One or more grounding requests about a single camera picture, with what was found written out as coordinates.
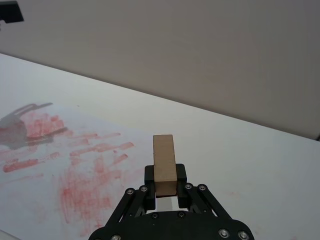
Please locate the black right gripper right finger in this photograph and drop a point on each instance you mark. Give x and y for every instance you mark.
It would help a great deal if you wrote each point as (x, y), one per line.
(182, 196)

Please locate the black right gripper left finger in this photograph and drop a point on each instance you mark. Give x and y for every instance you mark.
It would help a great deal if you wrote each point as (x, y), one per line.
(150, 195)

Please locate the light wooden rectangular block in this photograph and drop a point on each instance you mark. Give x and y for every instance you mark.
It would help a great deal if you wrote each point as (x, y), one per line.
(163, 162)

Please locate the white sheet with red smears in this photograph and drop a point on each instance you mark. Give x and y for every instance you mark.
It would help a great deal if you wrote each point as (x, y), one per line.
(225, 162)

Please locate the black angular object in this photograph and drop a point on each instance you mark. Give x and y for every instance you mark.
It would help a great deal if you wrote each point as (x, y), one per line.
(11, 11)

